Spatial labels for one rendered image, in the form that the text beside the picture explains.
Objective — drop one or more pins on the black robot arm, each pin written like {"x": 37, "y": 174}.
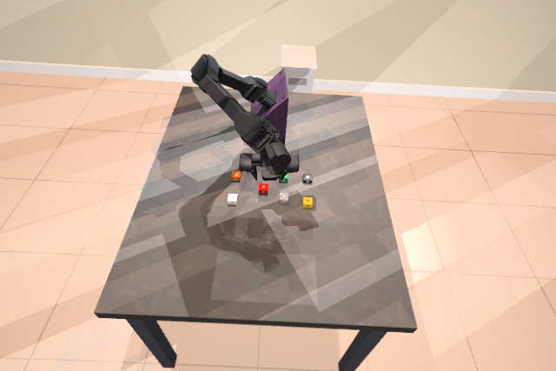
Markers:
{"x": 210, "y": 77}

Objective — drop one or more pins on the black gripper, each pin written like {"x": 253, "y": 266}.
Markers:
{"x": 248, "y": 164}

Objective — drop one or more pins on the yellow block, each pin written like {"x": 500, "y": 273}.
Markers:
{"x": 307, "y": 202}

